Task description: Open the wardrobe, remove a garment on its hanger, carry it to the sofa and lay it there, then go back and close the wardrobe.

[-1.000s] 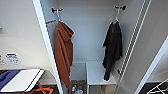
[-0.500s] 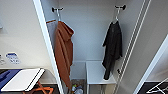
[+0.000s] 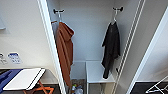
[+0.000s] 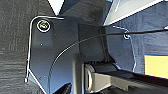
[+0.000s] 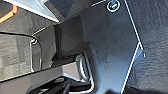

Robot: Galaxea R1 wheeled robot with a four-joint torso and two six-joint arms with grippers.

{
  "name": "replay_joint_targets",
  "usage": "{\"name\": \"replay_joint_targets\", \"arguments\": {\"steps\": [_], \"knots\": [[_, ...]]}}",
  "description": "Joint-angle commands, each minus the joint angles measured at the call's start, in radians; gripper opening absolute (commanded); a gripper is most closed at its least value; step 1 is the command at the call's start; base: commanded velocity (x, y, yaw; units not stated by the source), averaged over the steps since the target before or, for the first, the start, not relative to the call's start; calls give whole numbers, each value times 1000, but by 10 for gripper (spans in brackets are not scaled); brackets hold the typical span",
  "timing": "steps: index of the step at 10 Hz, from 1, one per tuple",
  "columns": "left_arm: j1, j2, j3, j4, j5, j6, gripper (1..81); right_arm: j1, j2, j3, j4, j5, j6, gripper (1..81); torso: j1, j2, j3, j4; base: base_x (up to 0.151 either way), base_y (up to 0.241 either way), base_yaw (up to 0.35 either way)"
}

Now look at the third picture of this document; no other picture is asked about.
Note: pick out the small black wall hook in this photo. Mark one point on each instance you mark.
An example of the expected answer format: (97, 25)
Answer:
(117, 70)

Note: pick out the white wardrobe door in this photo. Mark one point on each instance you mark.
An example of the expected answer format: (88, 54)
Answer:
(50, 43)
(148, 50)

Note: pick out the white plastic bottle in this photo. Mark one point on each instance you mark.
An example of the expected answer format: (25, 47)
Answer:
(79, 90)

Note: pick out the white folding table top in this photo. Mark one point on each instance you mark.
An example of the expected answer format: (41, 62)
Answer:
(23, 79)

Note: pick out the black garment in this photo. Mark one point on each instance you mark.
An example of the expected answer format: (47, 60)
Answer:
(111, 46)

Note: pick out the white inner wardrobe shelf box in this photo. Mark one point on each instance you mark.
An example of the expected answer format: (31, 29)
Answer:
(95, 75)

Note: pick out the black wardrobe hook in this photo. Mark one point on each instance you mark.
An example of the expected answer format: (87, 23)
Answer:
(55, 11)
(120, 9)

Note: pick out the orange folding table frame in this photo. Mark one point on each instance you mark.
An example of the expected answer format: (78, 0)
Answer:
(45, 90)

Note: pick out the wall sign with dark print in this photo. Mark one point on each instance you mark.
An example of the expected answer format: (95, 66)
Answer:
(2, 59)

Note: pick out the bottle with yellow green cap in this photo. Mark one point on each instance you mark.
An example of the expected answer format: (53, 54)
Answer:
(73, 89)

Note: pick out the wall sign with blue print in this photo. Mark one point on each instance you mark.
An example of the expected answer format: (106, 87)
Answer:
(14, 57)

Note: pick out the orange hooded garment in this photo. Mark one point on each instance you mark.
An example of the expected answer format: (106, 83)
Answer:
(64, 50)

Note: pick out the blue cloth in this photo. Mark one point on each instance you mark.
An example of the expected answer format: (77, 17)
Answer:
(8, 77)

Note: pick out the white wardrobe cabinet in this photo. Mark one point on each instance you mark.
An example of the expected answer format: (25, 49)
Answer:
(86, 36)

